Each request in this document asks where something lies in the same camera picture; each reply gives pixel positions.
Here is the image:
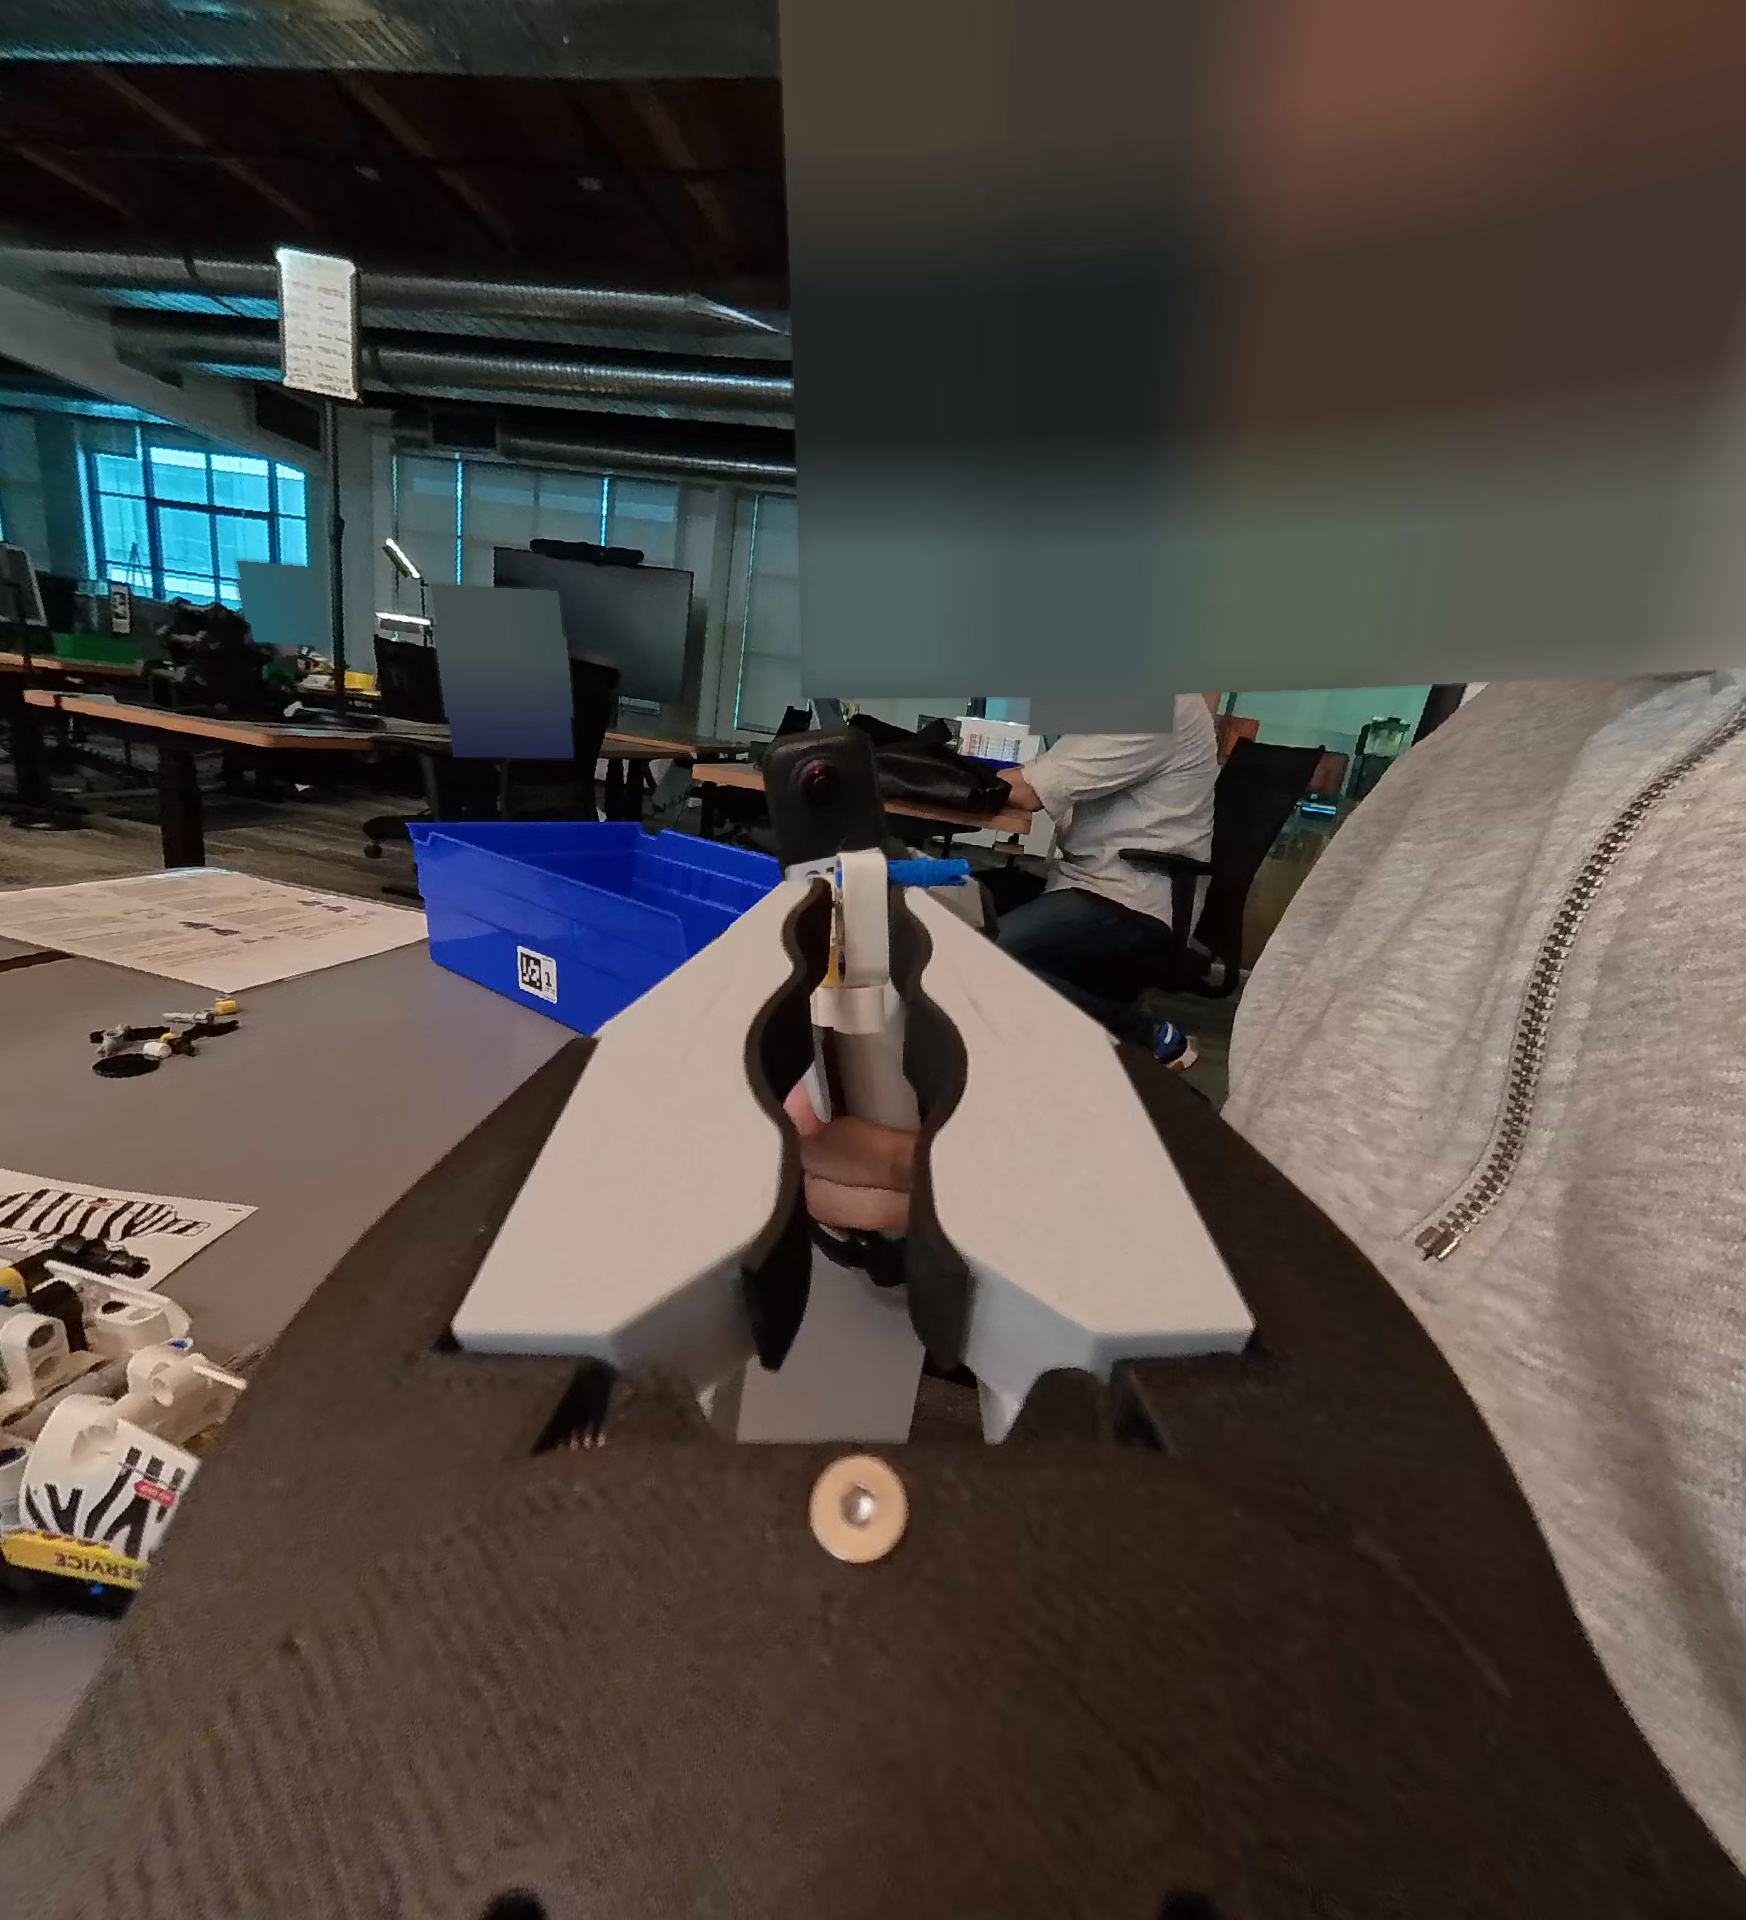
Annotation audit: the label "large dark monitor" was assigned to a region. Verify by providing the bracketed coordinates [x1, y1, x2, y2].
[492, 544, 698, 714]

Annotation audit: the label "black bag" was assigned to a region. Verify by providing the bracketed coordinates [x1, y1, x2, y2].
[851, 716, 1032, 820]

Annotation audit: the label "person in grey hoodie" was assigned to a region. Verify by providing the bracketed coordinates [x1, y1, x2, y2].
[1219, 667, 1746, 1920]

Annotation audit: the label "person's right hand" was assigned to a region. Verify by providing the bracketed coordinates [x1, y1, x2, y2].
[782, 1080, 925, 1240]

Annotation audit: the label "round metal ventilation duct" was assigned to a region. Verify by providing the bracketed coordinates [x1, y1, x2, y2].
[0, 246, 792, 344]

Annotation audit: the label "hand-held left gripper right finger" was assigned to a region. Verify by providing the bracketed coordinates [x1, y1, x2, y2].
[895, 883, 1258, 1447]

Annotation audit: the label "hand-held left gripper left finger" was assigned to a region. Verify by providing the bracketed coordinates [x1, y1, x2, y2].
[451, 883, 818, 1447]

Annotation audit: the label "blue plastic bin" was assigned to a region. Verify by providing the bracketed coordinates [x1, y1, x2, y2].
[408, 817, 786, 1041]

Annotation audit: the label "zebra striped lego helicopter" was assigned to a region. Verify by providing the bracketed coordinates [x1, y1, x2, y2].
[0, 1237, 253, 1645]

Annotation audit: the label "small loose lego parts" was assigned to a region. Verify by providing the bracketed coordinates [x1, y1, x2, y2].
[91, 997, 243, 1080]

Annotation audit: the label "black office chair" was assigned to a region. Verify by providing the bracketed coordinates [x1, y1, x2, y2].
[1121, 735, 1333, 1001]

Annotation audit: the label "printed instruction sheet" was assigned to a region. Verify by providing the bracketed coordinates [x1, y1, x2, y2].
[0, 866, 433, 997]

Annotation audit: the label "white chart on pole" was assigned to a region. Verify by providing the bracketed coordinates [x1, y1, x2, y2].
[277, 246, 363, 722]

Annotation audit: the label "window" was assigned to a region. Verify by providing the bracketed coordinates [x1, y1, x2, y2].
[79, 426, 312, 611]

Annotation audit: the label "white yellow blue lego assembly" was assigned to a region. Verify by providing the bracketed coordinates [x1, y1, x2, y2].
[817, 847, 971, 1039]

